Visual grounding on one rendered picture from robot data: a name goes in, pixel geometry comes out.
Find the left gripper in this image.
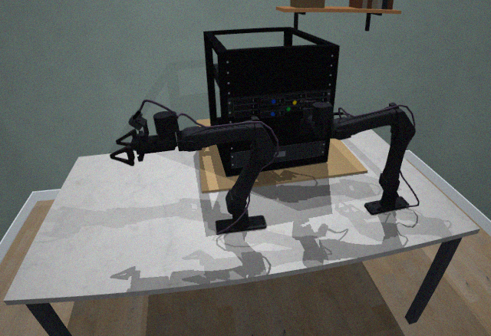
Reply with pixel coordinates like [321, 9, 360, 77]
[110, 115, 159, 166]

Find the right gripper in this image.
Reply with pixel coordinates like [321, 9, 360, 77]
[299, 100, 317, 135]

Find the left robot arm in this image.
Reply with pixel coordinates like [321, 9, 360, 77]
[153, 111, 275, 234]

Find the black open rack frame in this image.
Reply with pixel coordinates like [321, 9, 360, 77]
[203, 27, 340, 177]

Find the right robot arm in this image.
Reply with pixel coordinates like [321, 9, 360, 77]
[310, 102, 416, 215]

